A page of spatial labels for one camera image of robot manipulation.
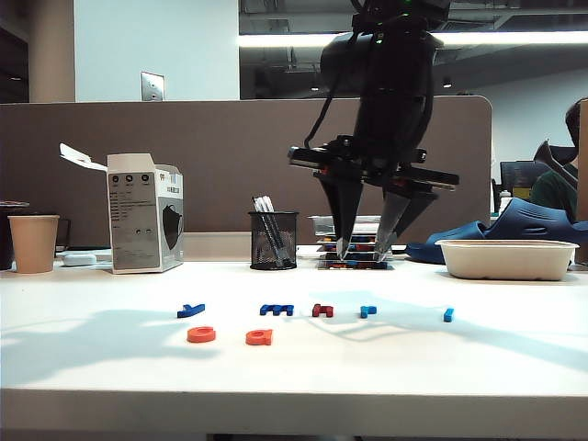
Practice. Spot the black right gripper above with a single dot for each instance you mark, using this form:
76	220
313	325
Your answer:
390	138

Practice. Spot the brown paper cup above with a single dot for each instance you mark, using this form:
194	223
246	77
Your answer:
33	243

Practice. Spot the clear plastic tray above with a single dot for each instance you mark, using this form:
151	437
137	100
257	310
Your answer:
319	225

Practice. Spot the long ceiling light strip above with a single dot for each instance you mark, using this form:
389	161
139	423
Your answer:
275	40

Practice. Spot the black mesh pen holder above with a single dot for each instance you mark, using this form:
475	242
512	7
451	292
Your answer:
275	257

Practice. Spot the clear capped black pen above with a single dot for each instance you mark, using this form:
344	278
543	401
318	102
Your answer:
267	205
258	205

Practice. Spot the brown desk partition panel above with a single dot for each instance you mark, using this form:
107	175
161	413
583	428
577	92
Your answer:
92	128

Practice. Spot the orange letter o magnet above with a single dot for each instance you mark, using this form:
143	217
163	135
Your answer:
200	335

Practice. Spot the teal magnet letter card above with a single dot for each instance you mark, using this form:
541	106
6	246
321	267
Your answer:
363	248
356	265
363	240
363	257

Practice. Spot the light blue letter l magnet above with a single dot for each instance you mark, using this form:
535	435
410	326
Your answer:
448	315

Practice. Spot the metal wall switch plate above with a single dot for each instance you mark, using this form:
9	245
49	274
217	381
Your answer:
153	87

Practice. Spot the dark blue letter y magnet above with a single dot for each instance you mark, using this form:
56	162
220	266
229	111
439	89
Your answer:
188	312

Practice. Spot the dark lidded cup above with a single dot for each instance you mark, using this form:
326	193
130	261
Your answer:
4	239

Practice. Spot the dark computer monitor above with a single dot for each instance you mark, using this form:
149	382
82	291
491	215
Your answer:
516	177

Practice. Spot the orange letter a magnet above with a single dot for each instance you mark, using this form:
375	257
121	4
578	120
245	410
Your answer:
258	337

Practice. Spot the dark blue letter m magnet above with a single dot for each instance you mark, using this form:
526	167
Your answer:
275	310

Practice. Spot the red letter h magnet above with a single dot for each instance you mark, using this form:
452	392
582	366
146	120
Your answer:
321	312

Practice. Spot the brown wooden cabinet panel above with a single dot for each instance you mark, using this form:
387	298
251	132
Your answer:
582	184

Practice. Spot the person in green top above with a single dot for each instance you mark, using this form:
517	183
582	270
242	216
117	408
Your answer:
553	193

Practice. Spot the white grey mask box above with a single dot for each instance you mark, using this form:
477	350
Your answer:
133	220

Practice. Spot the navy blue rubber slipper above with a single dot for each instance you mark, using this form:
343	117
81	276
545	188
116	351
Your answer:
533	225
455	239

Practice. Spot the beige paper pulp bowl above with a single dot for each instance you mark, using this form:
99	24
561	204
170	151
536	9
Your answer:
505	262

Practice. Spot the light blue letter r magnet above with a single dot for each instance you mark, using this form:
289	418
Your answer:
366	312

